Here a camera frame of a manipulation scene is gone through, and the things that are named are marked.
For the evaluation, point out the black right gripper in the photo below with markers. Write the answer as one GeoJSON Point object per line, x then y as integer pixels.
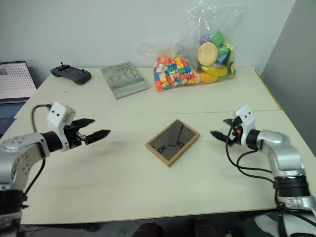
{"type": "Point", "coordinates": [237, 132]}

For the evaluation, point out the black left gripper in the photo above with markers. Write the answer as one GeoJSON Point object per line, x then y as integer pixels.
{"type": "Point", "coordinates": [74, 137]}

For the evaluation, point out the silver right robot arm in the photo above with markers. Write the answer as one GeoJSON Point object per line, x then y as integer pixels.
{"type": "Point", "coordinates": [284, 153]}

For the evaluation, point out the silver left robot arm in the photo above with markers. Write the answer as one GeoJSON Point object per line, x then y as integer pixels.
{"type": "Point", "coordinates": [14, 148]}

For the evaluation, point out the laptop computer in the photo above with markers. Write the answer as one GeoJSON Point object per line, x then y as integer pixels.
{"type": "Point", "coordinates": [14, 79]}

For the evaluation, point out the yellow toy banana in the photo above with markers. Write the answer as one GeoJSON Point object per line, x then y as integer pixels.
{"type": "Point", "coordinates": [213, 72]}

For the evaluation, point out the black handheld controller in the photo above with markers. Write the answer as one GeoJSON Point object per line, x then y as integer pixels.
{"type": "Point", "coordinates": [71, 74]}

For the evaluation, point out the grey paperback book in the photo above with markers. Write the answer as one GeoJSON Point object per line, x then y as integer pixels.
{"type": "Point", "coordinates": [123, 79]}

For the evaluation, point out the clear bag of building bricks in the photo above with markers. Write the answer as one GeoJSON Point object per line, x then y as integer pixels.
{"type": "Point", "coordinates": [172, 74]}

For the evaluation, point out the pale yellow round toy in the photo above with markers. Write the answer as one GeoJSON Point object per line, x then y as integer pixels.
{"type": "Point", "coordinates": [207, 54]}

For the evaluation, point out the green toy block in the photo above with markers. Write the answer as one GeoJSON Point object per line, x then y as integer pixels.
{"type": "Point", "coordinates": [218, 37]}

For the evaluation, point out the purple toy block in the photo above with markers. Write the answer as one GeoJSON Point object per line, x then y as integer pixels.
{"type": "Point", "coordinates": [204, 38]}

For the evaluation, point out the clear bag of toy shapes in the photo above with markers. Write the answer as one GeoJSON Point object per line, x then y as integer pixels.
{"type": "Point", "coordinates": [214, 19]}

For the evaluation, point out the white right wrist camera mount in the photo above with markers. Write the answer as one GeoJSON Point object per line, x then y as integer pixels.
{"type": "Point", "coordinates": [247, 117]}

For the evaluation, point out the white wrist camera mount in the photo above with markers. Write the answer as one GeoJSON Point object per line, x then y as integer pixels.
{"type": "Point", "coordinates": [58, 114]}
{"type": "Point", "coordinates": [247, 117]}

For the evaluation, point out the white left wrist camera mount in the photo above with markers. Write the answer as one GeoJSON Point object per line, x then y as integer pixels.
{"type": "Point", "coordinates": [58, 114]}

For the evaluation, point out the wooden picture frame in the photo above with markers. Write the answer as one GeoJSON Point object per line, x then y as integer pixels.
{"type": "Point", "coordinates": [172, 142]}

